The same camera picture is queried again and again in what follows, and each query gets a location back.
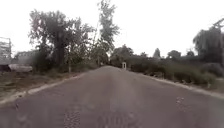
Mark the row of distant trees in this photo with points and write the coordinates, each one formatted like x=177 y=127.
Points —
x=123 y=52

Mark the grey asphalt road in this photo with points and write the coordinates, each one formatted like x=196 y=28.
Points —
x=110 y=96

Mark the tall slender tree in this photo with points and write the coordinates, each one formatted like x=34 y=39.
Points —
x=106 y=30

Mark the large broad tree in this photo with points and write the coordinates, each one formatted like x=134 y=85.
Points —
x=58 y=36

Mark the green hedge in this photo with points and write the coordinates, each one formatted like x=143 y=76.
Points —
x=173 y=70

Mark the pale gravel strip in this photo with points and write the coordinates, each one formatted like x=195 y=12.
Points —
x=33 y=90
x=186 y=87

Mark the low building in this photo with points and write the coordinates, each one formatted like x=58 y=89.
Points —
x=25 y=57

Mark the patchy dirt and grass ground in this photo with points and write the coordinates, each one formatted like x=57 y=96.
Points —
x=20 y=81

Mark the big dark tree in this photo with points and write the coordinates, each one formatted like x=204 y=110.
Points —
x=208 y=43

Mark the grey building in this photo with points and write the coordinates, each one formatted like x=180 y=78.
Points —
x=4 y=50

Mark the small white post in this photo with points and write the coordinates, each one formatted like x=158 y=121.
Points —
x=124 y=65

